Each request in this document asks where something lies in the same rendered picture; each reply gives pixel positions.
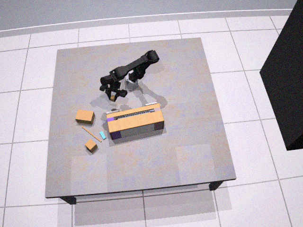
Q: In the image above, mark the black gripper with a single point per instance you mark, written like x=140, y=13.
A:
x=114, y=88

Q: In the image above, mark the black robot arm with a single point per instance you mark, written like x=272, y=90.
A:
x=138, y=66

